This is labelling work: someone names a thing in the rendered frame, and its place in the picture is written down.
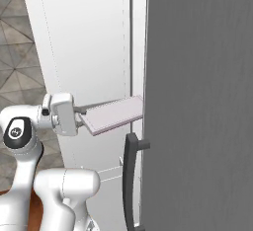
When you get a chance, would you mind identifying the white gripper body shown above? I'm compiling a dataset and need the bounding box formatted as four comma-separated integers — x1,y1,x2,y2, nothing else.
49,92,79,137

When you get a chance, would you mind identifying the grey freezer door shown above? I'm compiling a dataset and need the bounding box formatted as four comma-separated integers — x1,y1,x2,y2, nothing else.
140,0,253,231

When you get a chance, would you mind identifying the white fridge body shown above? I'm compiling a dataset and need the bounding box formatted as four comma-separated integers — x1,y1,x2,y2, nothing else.
19,0,148,231

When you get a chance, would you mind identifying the dark grey door handle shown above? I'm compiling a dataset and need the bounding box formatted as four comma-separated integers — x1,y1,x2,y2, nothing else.
122,132,151,231

